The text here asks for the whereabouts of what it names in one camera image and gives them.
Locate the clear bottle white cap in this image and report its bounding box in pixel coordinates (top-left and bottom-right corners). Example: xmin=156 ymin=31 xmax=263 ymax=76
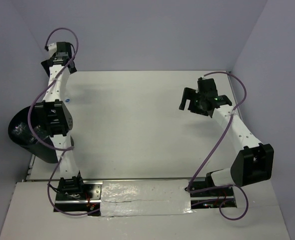
xmin=11 ymin=122 xmax=34 ymax=142

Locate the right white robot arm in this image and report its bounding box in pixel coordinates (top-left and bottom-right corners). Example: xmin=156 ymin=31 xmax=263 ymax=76
xmin=179 ymin=87 xmax=274 ymax=196

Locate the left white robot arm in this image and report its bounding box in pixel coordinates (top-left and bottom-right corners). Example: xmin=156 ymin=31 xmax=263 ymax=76
xmin=33 ymin=53 xmax=86 ymax=200

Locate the black cylindrical bin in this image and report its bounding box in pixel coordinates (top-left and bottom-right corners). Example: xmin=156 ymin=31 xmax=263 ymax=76
xmin=7 ymin=105 xmax=75 ymax=164

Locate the silver taped cover plate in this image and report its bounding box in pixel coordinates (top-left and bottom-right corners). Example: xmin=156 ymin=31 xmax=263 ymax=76
xmin=100 ymin=179 xmax=193 ymax=217

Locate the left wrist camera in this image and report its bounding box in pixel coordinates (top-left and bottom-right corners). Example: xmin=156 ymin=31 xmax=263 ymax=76
xmin=44 ymin=41 xmax=72 ymax=58

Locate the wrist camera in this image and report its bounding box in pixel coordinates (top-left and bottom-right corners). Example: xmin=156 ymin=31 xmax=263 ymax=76
xmin=197 ymin=77 xmax=218 ymax=98
xmin=44 ymin=41 xmax=72 ymax=58

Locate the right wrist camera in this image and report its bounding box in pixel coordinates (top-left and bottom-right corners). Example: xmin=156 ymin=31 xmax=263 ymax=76
xmin=197 ymin=77 xmax=218 ymax=98

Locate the metal base rail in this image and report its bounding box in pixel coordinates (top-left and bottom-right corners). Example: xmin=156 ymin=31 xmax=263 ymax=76
xmin=53 ymin=180 xmax=237 ymax=216

